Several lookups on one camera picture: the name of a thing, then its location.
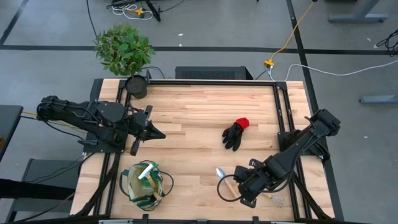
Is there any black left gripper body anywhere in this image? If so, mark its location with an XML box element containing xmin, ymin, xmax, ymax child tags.
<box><xmin>124</xmin><ymin>105</ymin><xmax>155</xmax><ymax>156</ymax></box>

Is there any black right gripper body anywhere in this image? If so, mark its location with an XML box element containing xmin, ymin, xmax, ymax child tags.
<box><xmin>241</xmin><ymin>157</ymin><xmax>282</xmax><ymax>208</ymax></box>

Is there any narrow wooden handle trowel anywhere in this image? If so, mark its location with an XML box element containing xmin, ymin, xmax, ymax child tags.
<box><xmin>215</xmin><ymin>167</ymin><xmax>239</xmax><ymax>199</ymax></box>

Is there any wooden handle hand rake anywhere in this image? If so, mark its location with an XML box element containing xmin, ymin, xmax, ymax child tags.
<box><xmin>262</xmin><ymin>193</ymin><xmax>285</xmax><ymax>208</ymax></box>

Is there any green spray bottle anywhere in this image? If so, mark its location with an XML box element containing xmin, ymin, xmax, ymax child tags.
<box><xmin>137</xmin><ymin>161</ymin><xmax>162</xmax><ymax>187</ymax></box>

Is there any cream green gardening bag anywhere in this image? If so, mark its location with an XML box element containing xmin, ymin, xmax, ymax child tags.
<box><xmin>119</xmin><ymin>160</ymin><xmax>174</xmax><ymax>212</ymax></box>

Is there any black red gardening glove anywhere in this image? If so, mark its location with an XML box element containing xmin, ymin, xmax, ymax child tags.
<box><xmin>221</xmin><ymin>117</ymin><xmax>251</xmax><ymax>152</ymax></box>

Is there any black plant pot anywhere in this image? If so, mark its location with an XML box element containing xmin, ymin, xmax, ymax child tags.
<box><xmin>124</xmin><ymin>74</ymin><xmax>149</xmax><ymax>100</ymax></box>

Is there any green leafy plant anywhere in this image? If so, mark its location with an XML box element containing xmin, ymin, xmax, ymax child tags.
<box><xmin>93</xmin><ymin>23</ymin><xmax>156</xmax><ymax>77</ymax></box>

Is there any black ventilated computer case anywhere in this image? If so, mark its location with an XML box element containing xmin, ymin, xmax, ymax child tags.
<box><xmin>175</xmin><ymin>65</ymin><xmax>254</xmax><ymax>81</ymax></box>

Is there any black tripod leg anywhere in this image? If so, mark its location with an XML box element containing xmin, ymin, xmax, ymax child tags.
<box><xmin>145</xmin><ymin>0</ymin><xmax>162</xmax><ymax>22</ymax></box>

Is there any black side table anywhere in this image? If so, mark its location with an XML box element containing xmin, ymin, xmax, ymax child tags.
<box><xmin>0</xmin><ymin>105</ymin><xmax>24</xmax><ymax>162</ymax></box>

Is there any grey foot bar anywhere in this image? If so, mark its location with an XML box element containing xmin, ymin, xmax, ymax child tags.
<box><xmin>359</xmin><ymin>95</ymin><xmax>398</xmax><ymax>105</ymax></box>

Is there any grey desk leg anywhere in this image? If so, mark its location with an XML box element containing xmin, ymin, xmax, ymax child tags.
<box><xmin>328</xmin><ymin>0</ymin><xmax>389</xmax><ymax>23</ymax></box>

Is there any black aluminium table frame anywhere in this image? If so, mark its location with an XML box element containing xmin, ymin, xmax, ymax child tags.
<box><xmin>70</xmin><ymin>77</ymin><xmax>345</xmax><ymax>224</ymax></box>

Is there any white cable bundle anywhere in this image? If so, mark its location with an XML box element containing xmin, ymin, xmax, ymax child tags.
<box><xmin>111</xmin><ymin>2</ymin><xmax>155</xmax><ymax>21</ymax></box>

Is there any black floor cable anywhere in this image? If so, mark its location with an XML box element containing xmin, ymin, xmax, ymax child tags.
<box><xmin>85</xmin><ymin>0</ymin><xmax>100</xmax><ymax>40</ymax></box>

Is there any white floor cable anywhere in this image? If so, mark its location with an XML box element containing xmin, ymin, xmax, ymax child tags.
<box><xmin>269</xmin><ymin>58</ymin><xmax>398</xmax><ymax>82</ymax></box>

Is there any yellow extension cable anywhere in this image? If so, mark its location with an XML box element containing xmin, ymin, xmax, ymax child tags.
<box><xmin>264</xmin><ymin>1</ymin><xmax>317</xmax><ymax>68</ymax></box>

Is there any black cable bundle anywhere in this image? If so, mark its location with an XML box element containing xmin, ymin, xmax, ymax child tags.
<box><xmin>374</xmin><ymin>30</ymin><xmax>398</xmax><ymax>60</ymax></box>

